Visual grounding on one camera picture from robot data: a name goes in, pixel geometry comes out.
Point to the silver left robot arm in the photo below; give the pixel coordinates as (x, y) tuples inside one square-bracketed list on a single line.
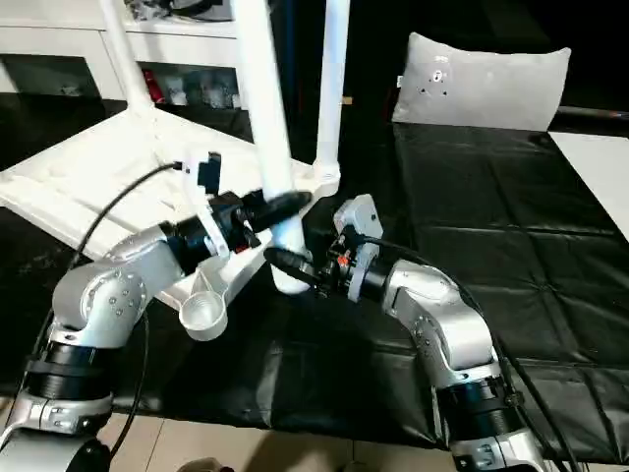
[(113, 290)]

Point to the white plastic table leg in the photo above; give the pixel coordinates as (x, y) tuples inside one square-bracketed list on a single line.
[(265, 98), (333, 74), (128, 59)]

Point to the white flat board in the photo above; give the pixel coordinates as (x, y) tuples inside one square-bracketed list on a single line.
[(599, 167)]

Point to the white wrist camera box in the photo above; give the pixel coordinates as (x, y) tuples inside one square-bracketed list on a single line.
[(196, 196), (361, 216)]

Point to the white plastic table top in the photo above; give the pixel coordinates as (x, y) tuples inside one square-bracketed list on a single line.
[(74, 172)]

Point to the white glass-door cabinet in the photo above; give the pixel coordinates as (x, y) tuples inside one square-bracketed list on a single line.
[(49, 39)]

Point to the grey pillow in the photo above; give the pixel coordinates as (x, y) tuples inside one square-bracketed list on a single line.
[(486, 88)]

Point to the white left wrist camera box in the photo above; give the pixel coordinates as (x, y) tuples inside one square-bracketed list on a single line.
[(196, 196)]

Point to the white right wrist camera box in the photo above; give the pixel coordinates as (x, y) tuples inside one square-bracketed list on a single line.
[(361, 216)]

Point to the black case with gold label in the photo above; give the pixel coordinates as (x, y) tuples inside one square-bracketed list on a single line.
[(373, 59)]

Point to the black mat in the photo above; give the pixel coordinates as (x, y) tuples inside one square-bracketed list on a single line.
[(491, 221)]

